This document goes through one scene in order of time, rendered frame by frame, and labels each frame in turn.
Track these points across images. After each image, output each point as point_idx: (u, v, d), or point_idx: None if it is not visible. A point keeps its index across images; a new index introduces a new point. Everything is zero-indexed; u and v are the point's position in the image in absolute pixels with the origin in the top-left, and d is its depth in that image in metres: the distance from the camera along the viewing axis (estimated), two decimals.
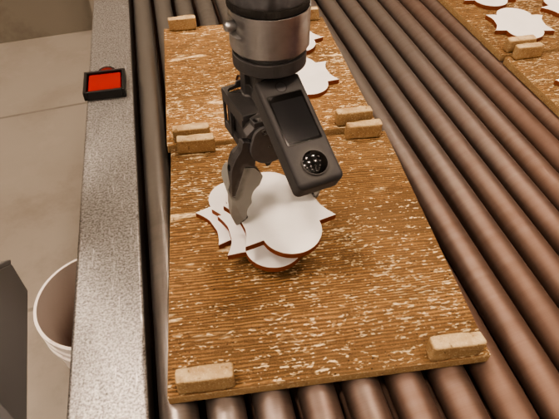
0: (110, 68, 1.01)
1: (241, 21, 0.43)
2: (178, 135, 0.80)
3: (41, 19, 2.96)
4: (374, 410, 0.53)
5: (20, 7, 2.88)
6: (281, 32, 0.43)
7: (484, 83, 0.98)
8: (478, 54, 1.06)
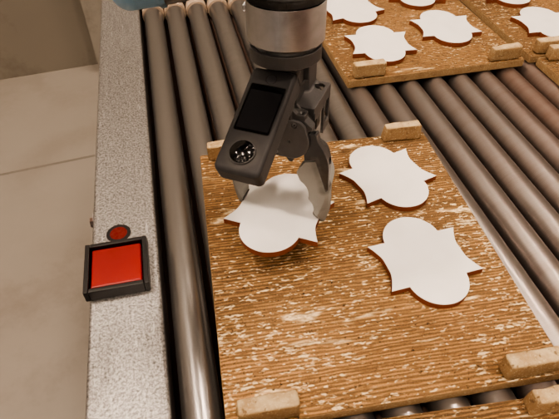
0: (123, 229, 0.68)
1: (245, 2, 0.46)
2: (247, 418, 0.46)
3: (36, 54, 2.63)
4: None
5: (12, 41, 2.55)
6: (265, 22, 0.44)
7: None
8: None
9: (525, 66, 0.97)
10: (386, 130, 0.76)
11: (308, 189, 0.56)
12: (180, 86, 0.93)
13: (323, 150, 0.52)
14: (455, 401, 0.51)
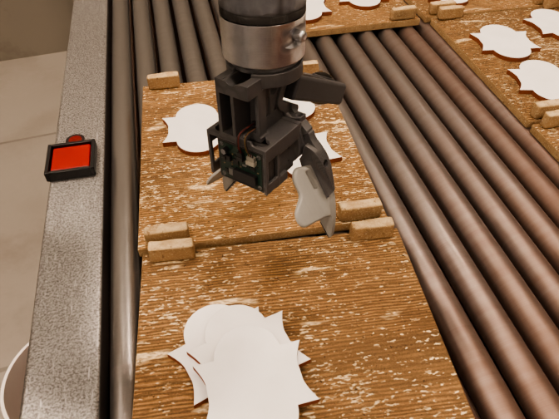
0: (79, 137, 0.88)
1: (305, 16, 0.43)
2: (150, 238, 0.67)
3: (28, 38, 2.83)
4: None
5: (6, 26, 2.75)
6: None
7: (509, 157, 0.85)
8: (500, 117, 0.94)
9: (422, 26, 1.18)
10: None
11: None
12: (136, 40, 1.14)
13: None
14: (305, 238, 0.71)
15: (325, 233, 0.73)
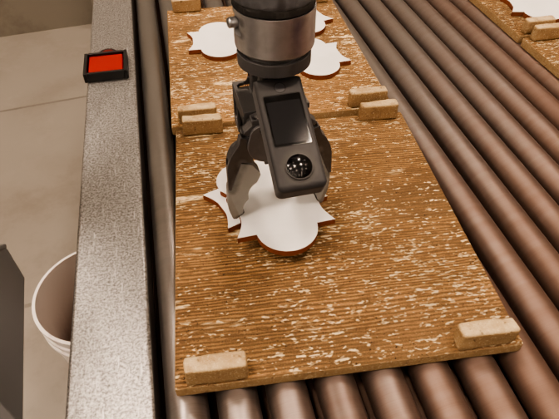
0: (111, 51, 0.97)
1: (241, 18, 0.43)
2: (183, 115, 0.76)
3: (41, 12, 2.92)
4: (399, 402, 0.48)
5: (19, 0, 2.84)
6: (279, 33, 0.43)
7: (502, 66, 0.94)
8: (494, 36, 1.02)
9: None
10: None
11: None
12: None
13: (326, 137, 0.54)
14: None
15: None
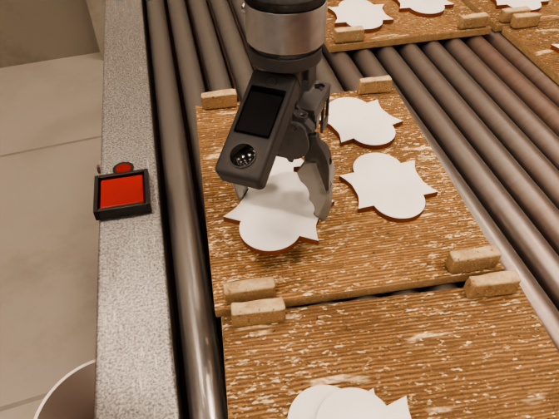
0: (127, 165, 0.77)
1: (244, 4, 0.46)
2: (232, 297, 0.56)
3: (40, 42, 2.72)
4: None
5: (17, 29, 2.64)
6: (265, 25, 0.44)
7: None
8: None
9: (492, 35, 1.07)
10: (360, 83, 0.86)
11: (309, 189, 0.56)
12: (178, 51, 1.03)
13: (323, 151, 0.52)
14: (408, 292, 0.60)
15: (428, 285, 0.62)
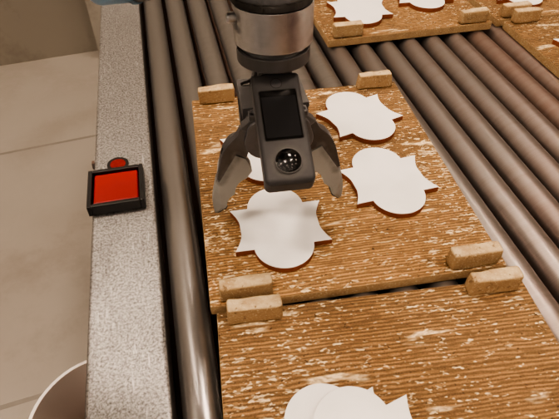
0: (122, 161, 0.76)
1: (238, 12, 0.44)
2: (228, 293, 0.55)
3: (38, 41, 2.71)
4: None
5: (15, 27, 2.63)
6: (273, 27, 0.44)
7: None
8: None
9: (492, 30, 1.06)
10: (359, 77, 0.84)
11: (321, 174, 0.57)
12: (175, 46, 1.01)
13: (326, 132, 0.54)
14: (408, 288, 0.59)
15: None
